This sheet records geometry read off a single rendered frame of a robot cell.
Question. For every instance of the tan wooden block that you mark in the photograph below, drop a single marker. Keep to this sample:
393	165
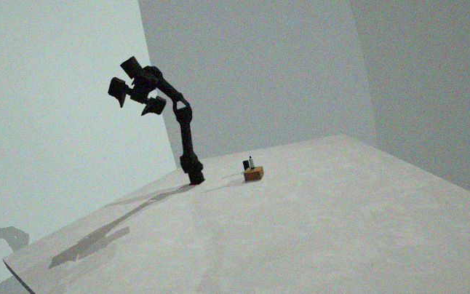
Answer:
250	175

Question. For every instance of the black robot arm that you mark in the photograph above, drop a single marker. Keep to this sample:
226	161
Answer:
152	77

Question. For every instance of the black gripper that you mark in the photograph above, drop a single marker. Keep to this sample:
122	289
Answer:
119	89

